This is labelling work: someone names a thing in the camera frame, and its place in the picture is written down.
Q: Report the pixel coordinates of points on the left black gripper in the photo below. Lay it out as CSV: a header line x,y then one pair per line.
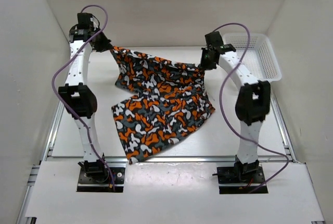
x,y
104,46

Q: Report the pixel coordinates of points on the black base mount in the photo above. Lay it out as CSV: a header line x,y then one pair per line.
x,y
241,179
97,178

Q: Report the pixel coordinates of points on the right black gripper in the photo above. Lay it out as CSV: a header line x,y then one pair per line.
x,y
204,64

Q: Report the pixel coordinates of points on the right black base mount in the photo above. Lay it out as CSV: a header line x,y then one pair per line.
x,y
241,179

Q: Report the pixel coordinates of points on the orange camouflage patterned shorts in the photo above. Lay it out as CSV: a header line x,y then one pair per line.
x,y
169,103

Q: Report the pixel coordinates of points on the white plastic mesh basket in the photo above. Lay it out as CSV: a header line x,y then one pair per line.
x,y
259,58

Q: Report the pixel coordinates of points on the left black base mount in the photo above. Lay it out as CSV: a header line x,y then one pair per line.
x,y
97,178

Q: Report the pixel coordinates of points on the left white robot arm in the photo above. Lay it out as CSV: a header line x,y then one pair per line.
x,y
76,93

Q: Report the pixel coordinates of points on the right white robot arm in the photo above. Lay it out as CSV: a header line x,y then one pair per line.
x,y
253,101

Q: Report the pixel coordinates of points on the aluminium front rail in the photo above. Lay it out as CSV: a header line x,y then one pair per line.
x,y
185,159

